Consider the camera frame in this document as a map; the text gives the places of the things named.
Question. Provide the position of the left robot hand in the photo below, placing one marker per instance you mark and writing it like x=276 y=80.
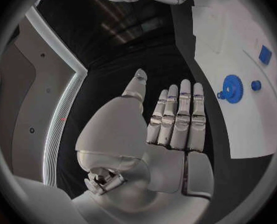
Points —
x=129 y=134

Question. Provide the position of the white task board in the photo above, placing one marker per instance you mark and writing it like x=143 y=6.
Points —
x=233 y=41

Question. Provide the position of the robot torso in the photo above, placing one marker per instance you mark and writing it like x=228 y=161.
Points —
x=24 y=97

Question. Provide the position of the blue gear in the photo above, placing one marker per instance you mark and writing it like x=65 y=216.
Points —
x=232 y=89

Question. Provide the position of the blue block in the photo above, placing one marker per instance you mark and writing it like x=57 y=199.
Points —
x=265 y=55

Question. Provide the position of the blue peg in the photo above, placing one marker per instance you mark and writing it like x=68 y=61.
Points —
x=256 y=85

